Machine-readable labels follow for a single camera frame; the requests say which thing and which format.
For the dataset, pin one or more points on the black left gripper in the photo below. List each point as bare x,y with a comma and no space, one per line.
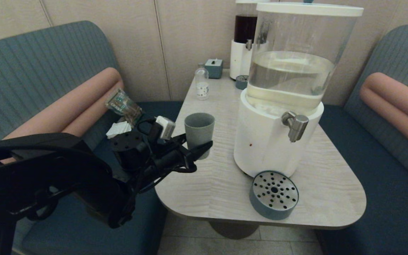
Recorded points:
168,156

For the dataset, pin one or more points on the grey plastic cup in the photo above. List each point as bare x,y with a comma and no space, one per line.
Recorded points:
199,132

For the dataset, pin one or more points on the steel dispenser tap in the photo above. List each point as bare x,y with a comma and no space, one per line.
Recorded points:
298,127

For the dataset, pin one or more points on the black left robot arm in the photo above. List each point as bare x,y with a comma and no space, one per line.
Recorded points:
48,177

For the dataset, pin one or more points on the small clear bottle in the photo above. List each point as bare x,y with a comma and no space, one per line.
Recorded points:
202,84

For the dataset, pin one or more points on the large clear water dispenser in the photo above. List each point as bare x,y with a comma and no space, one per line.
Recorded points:
260,141

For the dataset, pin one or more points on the white napkin stack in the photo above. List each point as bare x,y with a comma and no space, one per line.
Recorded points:
119,130

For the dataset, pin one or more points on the green snack packet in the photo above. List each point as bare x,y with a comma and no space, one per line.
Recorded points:
124,106

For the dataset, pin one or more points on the blue-grey tissue box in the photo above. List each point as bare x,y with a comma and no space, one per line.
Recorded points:
214,69

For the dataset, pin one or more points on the small blue-grey drip tray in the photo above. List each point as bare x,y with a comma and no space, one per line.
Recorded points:
241,83

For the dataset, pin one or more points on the dark drink dispenser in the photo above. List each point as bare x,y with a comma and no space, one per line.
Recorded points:
239,59

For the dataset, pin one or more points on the round blue-grey drip tray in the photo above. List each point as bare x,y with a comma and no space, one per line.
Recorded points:
273,194

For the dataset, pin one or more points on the pink bolster cushion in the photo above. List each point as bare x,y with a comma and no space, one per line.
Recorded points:
395,102
69,113

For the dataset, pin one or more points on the teal upholstered bench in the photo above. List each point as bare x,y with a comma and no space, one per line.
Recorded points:
384,198
30,71

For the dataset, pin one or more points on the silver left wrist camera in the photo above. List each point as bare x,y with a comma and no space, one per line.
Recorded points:
165,127

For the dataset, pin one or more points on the brass table pedestal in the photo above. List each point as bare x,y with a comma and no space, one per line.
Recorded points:
234,230

